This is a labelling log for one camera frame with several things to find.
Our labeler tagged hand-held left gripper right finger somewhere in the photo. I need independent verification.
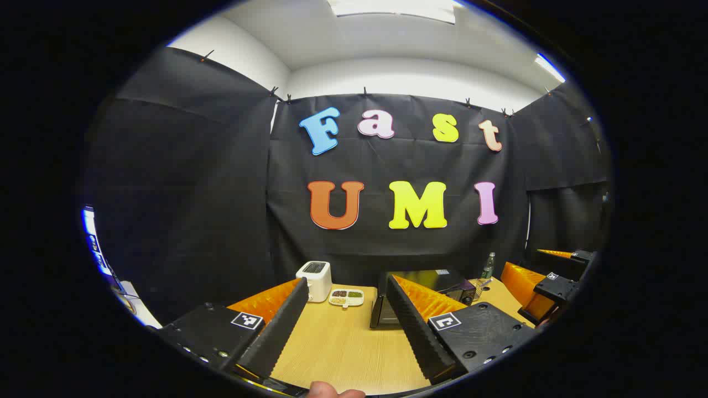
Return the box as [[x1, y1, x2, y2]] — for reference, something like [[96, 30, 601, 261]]
[[386, 274, 538, 385]]

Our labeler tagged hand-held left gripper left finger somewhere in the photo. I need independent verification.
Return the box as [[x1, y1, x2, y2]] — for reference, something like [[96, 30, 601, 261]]
[[159, 277, 309, 382]]

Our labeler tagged black electric oven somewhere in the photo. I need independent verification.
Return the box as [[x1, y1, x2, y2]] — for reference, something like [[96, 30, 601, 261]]
[[369, 269, 477, 331]]

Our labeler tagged white toaster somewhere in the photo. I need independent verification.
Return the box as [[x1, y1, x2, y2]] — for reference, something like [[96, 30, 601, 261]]
[[296, 261, 332, 303]]

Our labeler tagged white divided dish with beans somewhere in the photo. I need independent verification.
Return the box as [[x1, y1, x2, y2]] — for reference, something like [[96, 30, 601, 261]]
[[329, 289, 365, 308]]

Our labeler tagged white desk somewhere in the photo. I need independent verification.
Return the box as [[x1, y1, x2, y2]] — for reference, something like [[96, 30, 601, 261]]
[[117, 281, 162, 328]]

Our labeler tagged ceiling light panel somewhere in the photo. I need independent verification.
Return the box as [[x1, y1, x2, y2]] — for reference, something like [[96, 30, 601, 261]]
[[326, 0, 457, 24], [534, 53, 566, 83]]

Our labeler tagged bright monitor screen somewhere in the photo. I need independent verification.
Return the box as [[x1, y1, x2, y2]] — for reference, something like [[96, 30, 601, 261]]
[[82, 206, 114, 277]]

